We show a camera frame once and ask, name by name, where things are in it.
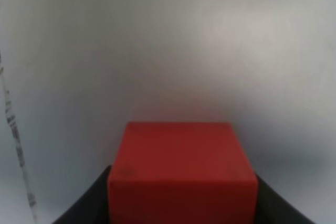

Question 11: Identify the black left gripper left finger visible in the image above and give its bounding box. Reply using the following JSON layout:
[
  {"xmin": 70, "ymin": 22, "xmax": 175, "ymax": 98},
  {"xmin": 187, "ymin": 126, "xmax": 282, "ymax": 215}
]
[{"xmin": 54, "ymin": 165, "xmax": 111, "ymax": 224}]

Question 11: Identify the red block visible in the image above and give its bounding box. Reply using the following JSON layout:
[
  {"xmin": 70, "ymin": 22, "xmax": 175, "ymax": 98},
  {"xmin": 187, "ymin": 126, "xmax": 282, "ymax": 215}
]
[{"xmin": 108, "ymin": 122, "xmax": 258, "ymax": 223}]

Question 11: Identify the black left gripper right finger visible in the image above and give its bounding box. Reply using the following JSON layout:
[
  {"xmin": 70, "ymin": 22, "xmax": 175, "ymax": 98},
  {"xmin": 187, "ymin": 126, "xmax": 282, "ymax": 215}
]
[{"xmin": 254, "ymin": 175, "xmax": 313, "ymax": 224}]

